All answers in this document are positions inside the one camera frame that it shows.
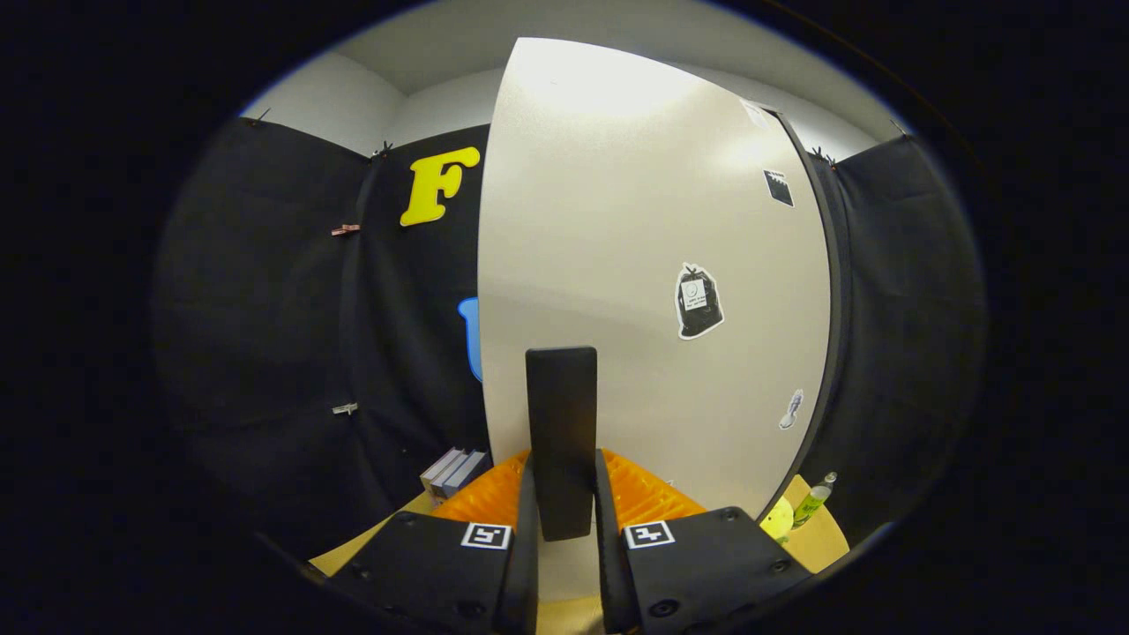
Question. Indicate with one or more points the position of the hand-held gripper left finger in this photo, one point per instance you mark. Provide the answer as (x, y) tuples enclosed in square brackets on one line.
[(527, 564)]

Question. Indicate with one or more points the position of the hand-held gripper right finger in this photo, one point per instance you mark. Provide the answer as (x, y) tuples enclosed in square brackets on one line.
[(613, 573)]

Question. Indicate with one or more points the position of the cream spine book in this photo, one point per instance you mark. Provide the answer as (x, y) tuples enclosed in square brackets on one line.
[(438, 472)]

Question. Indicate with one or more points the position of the yellow corn plush toy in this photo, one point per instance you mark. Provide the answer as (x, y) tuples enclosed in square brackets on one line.
[(776, 520)]

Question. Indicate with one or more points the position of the green bottle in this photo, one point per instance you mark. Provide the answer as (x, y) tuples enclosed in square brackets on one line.
[(811, 504)]

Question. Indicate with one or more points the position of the black backdrop cloth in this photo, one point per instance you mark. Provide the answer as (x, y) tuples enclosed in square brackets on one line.
[(265, 335)]

